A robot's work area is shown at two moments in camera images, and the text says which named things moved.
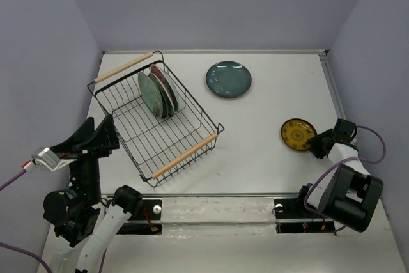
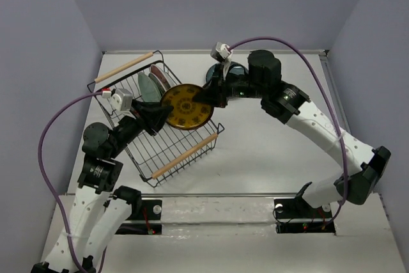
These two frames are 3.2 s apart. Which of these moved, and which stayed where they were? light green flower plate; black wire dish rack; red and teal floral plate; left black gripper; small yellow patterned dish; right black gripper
Moved: left black gripper; small yellow patterned dish; right black gripper
Stayed: black wire dish rack; light green flower plate; red and teal floral plate
